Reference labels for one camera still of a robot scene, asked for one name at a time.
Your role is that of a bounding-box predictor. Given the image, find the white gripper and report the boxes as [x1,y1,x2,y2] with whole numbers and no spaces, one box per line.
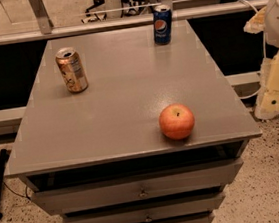
[254,51,279,120]

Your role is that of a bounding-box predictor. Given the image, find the orange soda can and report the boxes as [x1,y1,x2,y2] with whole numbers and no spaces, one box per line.
[55,47,88,93]

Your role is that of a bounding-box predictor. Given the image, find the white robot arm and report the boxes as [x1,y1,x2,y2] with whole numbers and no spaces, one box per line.
[244,0,279,120]

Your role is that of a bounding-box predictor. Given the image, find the blue Pepsi can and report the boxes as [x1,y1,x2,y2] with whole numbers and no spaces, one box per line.
[153,4,172,45]

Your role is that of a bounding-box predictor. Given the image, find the red apple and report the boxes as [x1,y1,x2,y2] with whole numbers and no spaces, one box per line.
[159,103,195,140]

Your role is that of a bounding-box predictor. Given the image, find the top grey drawer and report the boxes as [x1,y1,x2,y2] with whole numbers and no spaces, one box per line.
[32,157,243,215]

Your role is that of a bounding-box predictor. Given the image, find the middle grey drawer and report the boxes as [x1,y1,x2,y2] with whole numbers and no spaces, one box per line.
[63,193,225,223]

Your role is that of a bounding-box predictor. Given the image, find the grey drawer cabinet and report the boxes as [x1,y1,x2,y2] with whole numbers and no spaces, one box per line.
[6,21,260,220]

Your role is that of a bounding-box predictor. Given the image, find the grey metal railing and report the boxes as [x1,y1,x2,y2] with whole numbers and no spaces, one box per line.
[0,0,269,45]

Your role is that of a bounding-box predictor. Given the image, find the white cable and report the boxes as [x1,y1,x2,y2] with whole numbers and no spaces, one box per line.
[226,0,275,101]

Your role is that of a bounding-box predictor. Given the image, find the black thin floor cable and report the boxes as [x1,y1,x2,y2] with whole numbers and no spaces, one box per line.
[0,166,33,204]

